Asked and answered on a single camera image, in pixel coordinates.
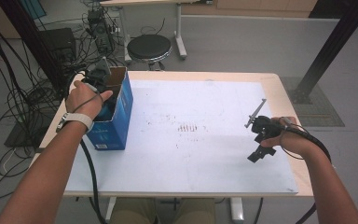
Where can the white table leg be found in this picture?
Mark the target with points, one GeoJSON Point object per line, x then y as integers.
{"type": "Point", "coordinates": [111, 208]}
{"type": "Point", "coordinates": [237, 210]}

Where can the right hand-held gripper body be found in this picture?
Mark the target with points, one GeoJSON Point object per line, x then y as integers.
{"type": "Point", "coordinates": [265, 129]}

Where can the black round stool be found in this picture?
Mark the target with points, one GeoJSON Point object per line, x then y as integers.
{"type": "Point", "coordinates": [149, 46]}

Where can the black box case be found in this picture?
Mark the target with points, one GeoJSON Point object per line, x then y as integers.
{"type": "Point", "coordinates": [57, 43]}

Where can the blue cardboard box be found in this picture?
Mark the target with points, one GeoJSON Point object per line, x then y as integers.
{"type": "Point", "coordinates": [118, 124]}

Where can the teal panel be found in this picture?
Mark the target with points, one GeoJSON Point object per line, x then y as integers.
{"type": "Point", "coordinates": [34, 7]}

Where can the black metal post with base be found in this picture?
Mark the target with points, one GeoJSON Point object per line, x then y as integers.
{"type": "Point", "coordinates": [332, 43]}

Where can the person's left hand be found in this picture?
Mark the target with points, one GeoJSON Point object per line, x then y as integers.
{"type": "Point", "coordinates": [84, 101]}

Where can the white-legged desk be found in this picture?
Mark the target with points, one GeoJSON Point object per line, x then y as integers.
{"type": "Point", "coordinates": [180, 34]}

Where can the person's legs in khaki trousers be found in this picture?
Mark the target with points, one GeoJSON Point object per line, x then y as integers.
{"type": "Point", "coordinates": [158, 211]}

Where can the dark slanted post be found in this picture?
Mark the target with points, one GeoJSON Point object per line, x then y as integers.
{"type": "Point", "coordinates": [34, 40]}

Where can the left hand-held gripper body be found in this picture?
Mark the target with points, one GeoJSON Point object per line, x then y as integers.
{"type": "Point", "coordinates": [98, 77]}

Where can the white table mat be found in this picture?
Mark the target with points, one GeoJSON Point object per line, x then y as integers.
{"type": "Point", "coordinates": [183, 161]}

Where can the black computer tower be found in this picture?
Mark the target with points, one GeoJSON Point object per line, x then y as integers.
{"type": "Point", "coordinates": [101, 32]}

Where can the person's right hand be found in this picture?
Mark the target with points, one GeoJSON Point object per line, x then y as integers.
{"type": "Point", "coordinates": [292, 140]}

